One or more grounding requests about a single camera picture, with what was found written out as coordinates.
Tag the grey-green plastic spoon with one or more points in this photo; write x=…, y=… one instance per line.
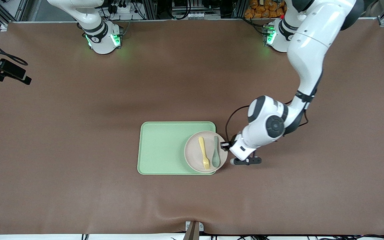
x=215, y=160

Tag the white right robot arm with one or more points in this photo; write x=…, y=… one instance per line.
x=103, y=43

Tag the beige round plate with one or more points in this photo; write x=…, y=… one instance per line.
x=192, y=153

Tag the brown table mat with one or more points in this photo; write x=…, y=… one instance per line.
x=78, y=133

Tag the metal table clamp bracket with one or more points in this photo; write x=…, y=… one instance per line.
x=194, y=230

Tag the yellow plastic fork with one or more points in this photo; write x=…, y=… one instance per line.
x=201, y=145

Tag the white power strip black plugs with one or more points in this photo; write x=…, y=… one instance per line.
x=120, y=8

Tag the long white power strip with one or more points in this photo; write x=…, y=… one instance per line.
x=195, y=15

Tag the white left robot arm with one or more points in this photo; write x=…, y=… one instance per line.
x=312, y=50

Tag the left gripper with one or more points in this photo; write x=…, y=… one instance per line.
x=231, y=141

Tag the light green rectangular tray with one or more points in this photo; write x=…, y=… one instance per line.
x=162, y=150

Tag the orange snack packets pile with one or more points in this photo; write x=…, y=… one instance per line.
x=262, y=10

